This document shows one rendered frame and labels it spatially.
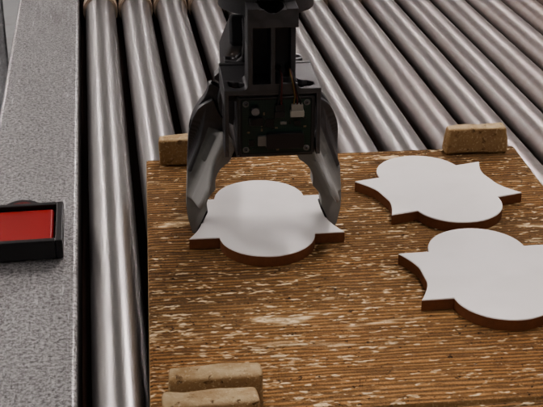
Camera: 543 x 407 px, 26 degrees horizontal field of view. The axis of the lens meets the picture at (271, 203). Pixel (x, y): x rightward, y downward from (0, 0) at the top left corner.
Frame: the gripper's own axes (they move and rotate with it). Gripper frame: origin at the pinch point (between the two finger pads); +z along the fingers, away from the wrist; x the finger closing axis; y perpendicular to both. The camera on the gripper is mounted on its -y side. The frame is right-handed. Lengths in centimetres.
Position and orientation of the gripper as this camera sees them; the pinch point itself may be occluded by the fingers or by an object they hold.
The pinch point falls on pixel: (263, 218)
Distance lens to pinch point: 96.6
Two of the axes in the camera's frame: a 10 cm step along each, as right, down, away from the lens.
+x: 9.9, -0.4, 1.0
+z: 0.0, 9.0, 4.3
